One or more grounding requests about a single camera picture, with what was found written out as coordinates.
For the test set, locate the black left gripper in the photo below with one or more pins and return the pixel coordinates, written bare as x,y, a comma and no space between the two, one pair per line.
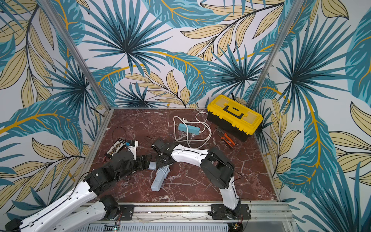
139,160

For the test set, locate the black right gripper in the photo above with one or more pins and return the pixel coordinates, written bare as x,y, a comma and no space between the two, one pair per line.
159,146

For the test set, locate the grey power strip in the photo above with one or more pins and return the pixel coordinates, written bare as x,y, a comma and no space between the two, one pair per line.
152,166
161,175

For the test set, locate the teal power strip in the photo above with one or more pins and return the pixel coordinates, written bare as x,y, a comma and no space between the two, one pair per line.
189,129

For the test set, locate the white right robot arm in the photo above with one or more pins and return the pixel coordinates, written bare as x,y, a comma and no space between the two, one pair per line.
216,167

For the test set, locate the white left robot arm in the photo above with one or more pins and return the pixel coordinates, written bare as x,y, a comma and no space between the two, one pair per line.
60,216

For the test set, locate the black charging board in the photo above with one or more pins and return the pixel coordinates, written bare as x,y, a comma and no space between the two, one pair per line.
115,148

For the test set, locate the yellow black toolbox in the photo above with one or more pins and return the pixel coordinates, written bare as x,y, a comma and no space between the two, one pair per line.
233,117

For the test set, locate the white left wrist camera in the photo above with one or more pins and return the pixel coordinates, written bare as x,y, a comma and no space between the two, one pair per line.
132,146

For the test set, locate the orange handled pliers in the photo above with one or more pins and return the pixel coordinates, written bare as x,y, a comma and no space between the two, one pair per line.
226,139

